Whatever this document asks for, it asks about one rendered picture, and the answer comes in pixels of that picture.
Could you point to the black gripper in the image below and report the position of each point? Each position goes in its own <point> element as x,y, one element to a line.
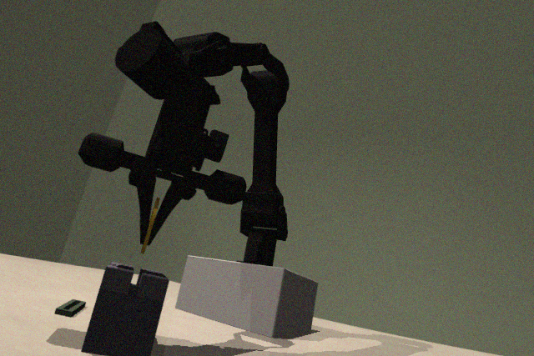
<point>98,151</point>

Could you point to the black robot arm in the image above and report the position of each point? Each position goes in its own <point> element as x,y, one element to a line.
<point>175,71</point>

